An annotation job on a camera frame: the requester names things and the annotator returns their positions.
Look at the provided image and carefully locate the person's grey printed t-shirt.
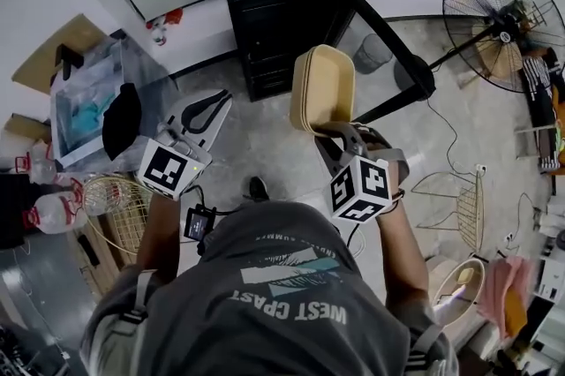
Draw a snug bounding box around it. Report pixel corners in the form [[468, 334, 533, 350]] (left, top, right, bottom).
[[79, 200, 460, 376]]

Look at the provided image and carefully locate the small black screen device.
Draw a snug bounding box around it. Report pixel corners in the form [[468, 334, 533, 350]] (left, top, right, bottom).
[[183, 206, 218, 244]]

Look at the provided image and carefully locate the orange cloth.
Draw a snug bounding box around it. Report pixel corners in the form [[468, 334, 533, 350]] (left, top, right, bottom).
[[504, 288, 530, 339]]

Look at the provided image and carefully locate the gold wire basket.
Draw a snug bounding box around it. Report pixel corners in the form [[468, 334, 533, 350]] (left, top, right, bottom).
[[82, 173, 154, 256]]

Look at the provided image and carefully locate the small clear bottle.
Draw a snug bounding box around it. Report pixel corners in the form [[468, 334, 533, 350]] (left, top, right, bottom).
[[152, 21, 169, 47]]

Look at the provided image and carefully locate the right grey backpack strap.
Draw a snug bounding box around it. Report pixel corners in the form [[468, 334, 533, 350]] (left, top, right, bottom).
[[408, 323, 445, 369]]

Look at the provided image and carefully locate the small red packet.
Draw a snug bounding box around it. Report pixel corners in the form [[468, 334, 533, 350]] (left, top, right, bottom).
[[162, 7, 185, 26]]

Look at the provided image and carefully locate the gold wire side table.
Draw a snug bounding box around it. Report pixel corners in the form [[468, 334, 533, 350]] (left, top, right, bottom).
[[411, 169, 487, 257]]

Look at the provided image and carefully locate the black floor fan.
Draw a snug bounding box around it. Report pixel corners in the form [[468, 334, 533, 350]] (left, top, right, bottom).
[[394, 0, 565, 96]]

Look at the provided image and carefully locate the black mesh waste basket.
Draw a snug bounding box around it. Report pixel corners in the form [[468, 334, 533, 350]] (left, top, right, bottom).
[[352, 33, 395, 76]]

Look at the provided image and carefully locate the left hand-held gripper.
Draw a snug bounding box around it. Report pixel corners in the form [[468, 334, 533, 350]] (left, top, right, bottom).
[[136, 88, 234, 202]]

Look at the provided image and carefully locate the clear acrylic box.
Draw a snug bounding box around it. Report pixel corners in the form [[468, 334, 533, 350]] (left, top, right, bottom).
[[49, 29, 178, 170]]

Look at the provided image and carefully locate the grey backpack strap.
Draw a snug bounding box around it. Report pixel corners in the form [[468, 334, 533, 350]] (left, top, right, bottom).
[[121, 270, 158, 325], [408, 323, 445, 369]]

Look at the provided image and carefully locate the person's left forearm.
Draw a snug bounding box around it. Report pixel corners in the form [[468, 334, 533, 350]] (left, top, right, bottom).
[[135, 192, 183, 279]]

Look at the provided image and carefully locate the stack of beige trays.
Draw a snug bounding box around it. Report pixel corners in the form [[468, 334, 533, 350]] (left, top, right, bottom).
[[290, 44, 357, 136]]

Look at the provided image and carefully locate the black bag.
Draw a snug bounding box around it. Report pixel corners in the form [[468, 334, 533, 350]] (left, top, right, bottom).
[[0, 172, 45, 252]]

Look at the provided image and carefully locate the black cabinet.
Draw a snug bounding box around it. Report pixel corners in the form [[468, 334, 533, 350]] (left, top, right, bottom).
[[213, 0, 438, 124]]

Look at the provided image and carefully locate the black clip-shaped item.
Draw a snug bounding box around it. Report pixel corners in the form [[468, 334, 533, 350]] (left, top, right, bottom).
[[55, 42, 86, 82]]

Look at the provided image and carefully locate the fan power cable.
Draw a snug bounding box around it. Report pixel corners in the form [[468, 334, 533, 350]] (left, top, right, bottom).
[[425, 98, 470, 177]]

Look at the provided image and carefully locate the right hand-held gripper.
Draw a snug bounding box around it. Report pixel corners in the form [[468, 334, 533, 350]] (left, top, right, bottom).
[[313, 121, 411, 237]]

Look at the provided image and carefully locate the stack of wooden boards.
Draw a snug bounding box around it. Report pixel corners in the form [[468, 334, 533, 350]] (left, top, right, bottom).
[[65, 210, 143, 305]]

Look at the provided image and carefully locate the person's left black shoe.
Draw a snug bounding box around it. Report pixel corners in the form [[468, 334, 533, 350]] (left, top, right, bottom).
[[248, 176, 271, 203]]

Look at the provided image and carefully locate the black garment with white print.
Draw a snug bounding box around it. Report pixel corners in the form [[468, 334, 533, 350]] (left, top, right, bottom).
[[522, 55, 558, 172]]

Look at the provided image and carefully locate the pink towel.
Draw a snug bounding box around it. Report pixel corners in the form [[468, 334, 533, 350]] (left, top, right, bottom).
[[475, 254, 538, 341]]

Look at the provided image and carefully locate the left grey backpack strap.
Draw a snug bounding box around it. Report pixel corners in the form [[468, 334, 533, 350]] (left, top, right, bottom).
[[121, 270, 158, 325]]

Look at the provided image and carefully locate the large clear plastic water bottle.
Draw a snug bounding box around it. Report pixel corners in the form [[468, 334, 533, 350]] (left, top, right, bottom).
[[15, 141, 59, 186], [23, 192, 88, 236]]

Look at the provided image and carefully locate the white appliance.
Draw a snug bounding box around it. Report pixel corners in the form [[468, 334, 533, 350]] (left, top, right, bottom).
[[531, 257, 565, 313]]

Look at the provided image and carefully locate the black device cable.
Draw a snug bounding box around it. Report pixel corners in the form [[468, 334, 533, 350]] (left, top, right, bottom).
[[192, 184, 242, 219]]

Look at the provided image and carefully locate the person's right forearm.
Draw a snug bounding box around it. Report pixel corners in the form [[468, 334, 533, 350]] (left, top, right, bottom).
[[374, 195, 430, 310]]

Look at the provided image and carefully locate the large flat cardboard sheet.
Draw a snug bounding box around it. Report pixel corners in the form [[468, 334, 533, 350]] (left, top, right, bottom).
[[11, 13, 112, 95]]

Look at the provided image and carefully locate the beige oval basin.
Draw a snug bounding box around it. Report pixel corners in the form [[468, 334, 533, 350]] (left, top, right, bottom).
[[433, 258, 487, 323]]

